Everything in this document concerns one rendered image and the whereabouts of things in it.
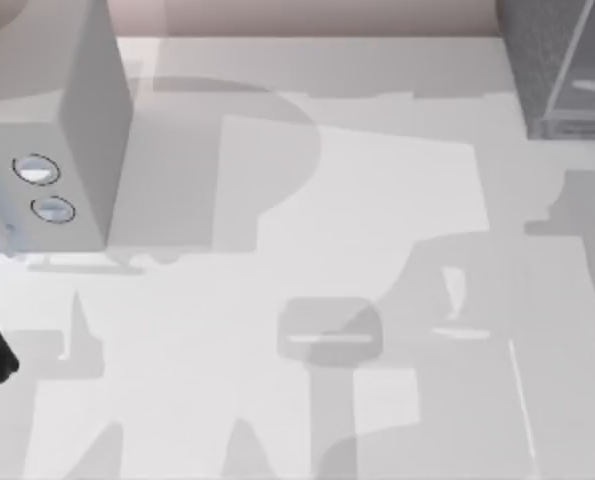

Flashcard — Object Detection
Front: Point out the small microwave knob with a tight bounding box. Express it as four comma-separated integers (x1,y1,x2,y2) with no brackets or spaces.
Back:
29,195,77,224

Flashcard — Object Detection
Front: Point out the large microwave knob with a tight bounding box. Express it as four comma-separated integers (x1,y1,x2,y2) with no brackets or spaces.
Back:
11,153,62,187

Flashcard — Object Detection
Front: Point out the pale microwave oven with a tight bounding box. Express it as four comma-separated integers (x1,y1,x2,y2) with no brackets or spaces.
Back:
0,0,133,259

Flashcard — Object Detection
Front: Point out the grey cabinet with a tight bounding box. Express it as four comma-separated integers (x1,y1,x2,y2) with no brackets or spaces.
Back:
494,0,595,141

